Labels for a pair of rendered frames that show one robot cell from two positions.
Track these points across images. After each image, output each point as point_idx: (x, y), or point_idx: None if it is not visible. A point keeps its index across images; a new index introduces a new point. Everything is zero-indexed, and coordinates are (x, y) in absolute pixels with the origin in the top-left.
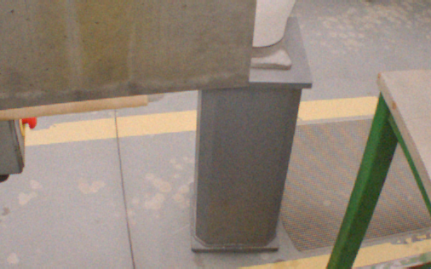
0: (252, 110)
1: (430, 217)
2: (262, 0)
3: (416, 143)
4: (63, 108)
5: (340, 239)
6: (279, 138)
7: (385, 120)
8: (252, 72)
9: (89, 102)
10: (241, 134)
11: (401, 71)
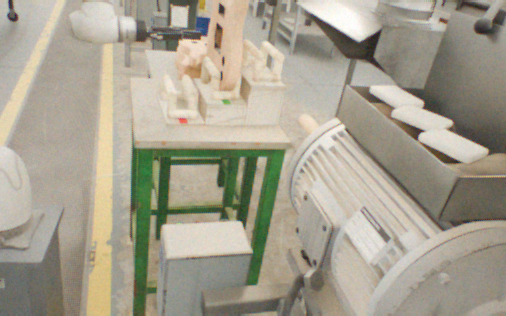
0: (51, 256)
1: (225, 156)
2: (26, 176)
3: (194, 140)
4: None
5: (141, 254)
6: (59, 262)
7: (153, 159)
8: (42, 232)
9: None
10: (51, 280)
11: (136, 133)
